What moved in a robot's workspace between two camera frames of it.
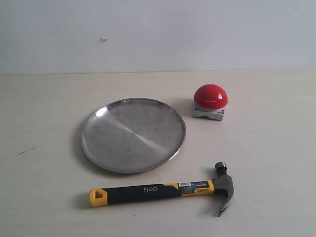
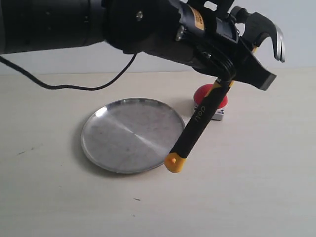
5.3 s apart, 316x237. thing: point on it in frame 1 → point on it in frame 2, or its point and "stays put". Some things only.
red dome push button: x=210 y=101 stays put
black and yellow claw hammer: x=222 y=184 → x=255 y=24
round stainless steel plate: x=131 y=135 stays put
